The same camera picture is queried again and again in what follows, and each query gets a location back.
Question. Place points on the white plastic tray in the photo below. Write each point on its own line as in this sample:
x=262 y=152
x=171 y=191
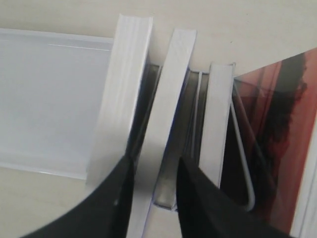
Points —
x=51 y=86

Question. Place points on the white grey patterned book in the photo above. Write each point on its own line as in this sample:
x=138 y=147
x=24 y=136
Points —
x=119 y=102

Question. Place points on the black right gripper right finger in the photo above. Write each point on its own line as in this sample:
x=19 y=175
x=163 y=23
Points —
x=206 y=212

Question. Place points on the dark blue book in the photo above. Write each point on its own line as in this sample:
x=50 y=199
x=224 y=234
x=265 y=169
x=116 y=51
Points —
x=160 y=121

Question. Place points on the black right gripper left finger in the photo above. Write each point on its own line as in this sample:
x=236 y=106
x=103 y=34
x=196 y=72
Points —
x=105 y=213

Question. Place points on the black book white title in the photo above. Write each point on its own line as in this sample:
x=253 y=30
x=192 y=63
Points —
x=217 y=109

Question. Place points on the red orange book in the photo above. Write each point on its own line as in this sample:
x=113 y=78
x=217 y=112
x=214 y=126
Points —
x=275 y=122

